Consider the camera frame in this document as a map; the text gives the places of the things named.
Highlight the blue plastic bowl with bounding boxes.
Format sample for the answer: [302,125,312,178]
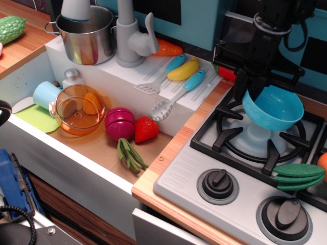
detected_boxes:
[242,85,304,131]

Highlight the right black stove knob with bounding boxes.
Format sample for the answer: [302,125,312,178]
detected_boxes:
[256,196,313,244]

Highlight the white blue bottle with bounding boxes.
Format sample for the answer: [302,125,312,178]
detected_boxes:
[61,0,91,22]

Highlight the green toy bitter gourd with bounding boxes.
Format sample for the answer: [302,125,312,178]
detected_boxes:
[1,16,27,45]

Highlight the orange toy carrot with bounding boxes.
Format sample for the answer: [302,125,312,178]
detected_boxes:
[153,38,183,56]

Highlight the toy orange fruit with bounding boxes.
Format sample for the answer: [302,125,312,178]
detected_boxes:
[317,153,327,182]

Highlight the green cutting mat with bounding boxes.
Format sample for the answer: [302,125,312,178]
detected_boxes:
[14,105,59,133]

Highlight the red toy strawberry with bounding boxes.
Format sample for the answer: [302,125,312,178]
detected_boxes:
[135,116,159,143]

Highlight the blue handled slotted spatula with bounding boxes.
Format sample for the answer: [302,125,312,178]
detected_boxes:
[134,53,186,95]

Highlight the blue plastic case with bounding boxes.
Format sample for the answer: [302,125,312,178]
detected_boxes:
[1,149,44,216]

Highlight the stainless steel pot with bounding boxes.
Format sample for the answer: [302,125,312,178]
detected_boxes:
[45,6,115,65]

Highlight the black braided cable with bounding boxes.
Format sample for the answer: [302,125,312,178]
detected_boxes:
[0,205,38,245]

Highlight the grey toy stove top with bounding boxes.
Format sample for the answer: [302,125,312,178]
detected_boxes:
[153,91,326,244]

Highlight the white salt shaker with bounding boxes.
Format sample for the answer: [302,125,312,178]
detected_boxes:
[62,68,85,88]

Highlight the black stove grate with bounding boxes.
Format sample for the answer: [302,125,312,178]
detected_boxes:
[190,91,324,187]

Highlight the orange transparent measuring pot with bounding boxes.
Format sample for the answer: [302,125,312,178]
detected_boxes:
[49,84,112,136]

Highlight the green felt pea pods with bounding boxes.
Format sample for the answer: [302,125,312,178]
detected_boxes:
[273,163,325,191]

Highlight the blue handled pasta spoon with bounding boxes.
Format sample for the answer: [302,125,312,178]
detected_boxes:
[151,70,206,122]

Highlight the grey toy faucet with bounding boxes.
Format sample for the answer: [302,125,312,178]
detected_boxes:
[116,0,159,68]

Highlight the red toy pepper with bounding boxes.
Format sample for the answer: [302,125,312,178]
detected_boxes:
[212,63,236,82]

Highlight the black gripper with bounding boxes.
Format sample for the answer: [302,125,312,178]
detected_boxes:
[213,24,305,102]

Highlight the magenta toy onion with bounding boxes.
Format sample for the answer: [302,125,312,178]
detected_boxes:
[105,107,136,141]

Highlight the light blue plastic cup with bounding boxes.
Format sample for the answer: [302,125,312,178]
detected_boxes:
[33,81,62,109]

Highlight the left black stove knob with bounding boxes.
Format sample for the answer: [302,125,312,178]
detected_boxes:
[197,169,239,206]

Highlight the green felt beans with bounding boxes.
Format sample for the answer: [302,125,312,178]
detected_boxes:
[117,138,149,173]

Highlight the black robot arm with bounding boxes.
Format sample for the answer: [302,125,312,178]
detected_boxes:
[213,1,318,102]

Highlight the orange toy corn piece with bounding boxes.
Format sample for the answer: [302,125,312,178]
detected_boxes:
[82,92,101,115]

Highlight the black stove knob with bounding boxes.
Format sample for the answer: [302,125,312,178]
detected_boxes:
[256,196,313,244]
[197,169,239,206]

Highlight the yellow toy banana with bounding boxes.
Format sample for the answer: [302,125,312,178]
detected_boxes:
[167,57,199,81]

